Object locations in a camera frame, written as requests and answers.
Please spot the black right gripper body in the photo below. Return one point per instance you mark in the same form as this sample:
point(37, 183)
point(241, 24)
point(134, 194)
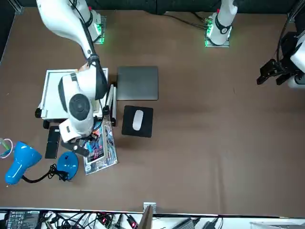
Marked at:
point(84, 141)

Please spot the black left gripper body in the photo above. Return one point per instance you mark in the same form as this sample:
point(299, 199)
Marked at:
point(284, 68)

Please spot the blue desk lamp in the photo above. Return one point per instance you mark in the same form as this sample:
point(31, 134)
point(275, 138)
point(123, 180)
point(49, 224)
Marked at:
point(22, 157)

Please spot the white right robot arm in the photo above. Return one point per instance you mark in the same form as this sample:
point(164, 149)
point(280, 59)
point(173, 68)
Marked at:
point(78, 90)

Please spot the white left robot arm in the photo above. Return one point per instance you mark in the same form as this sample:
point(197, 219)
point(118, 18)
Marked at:
point(225, 14)

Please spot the small colourful comic booklet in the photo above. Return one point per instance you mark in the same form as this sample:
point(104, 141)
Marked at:
point(96, 155)

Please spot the black folding phone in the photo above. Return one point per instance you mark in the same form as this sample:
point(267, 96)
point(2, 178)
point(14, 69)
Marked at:
point(51, 150)

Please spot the black mouse pad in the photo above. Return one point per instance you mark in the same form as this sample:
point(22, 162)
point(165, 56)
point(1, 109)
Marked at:
point(127, 128)

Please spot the white folding reading stand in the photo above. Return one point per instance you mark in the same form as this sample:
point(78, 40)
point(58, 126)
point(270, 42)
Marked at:
point(51, 95)

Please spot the white computer mouse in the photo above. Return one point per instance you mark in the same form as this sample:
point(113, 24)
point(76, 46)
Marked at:
point(137, 120)

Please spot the black power strip red switches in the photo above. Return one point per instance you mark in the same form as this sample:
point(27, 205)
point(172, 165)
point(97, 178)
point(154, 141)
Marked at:
point(103, 219)

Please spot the grey laptop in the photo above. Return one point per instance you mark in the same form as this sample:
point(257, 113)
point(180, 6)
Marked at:
point(138, 83)

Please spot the black labelled power brick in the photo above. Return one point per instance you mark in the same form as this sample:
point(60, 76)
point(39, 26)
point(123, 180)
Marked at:
point(21, 219)

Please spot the grey power adapter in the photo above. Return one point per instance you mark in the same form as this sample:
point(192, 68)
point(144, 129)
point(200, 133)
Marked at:
point(188, 224)

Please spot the aluminium camera post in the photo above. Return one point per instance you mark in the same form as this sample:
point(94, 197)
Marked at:
point(147, 214)

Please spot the aluminium table edge rail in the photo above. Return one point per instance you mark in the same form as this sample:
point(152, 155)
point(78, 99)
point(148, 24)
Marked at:
point(14, 6)

